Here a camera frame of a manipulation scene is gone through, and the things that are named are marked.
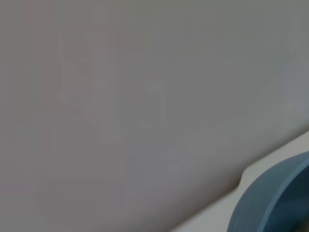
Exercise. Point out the blue bowl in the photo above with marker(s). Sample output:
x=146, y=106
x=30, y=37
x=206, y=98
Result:
x=265, y=195

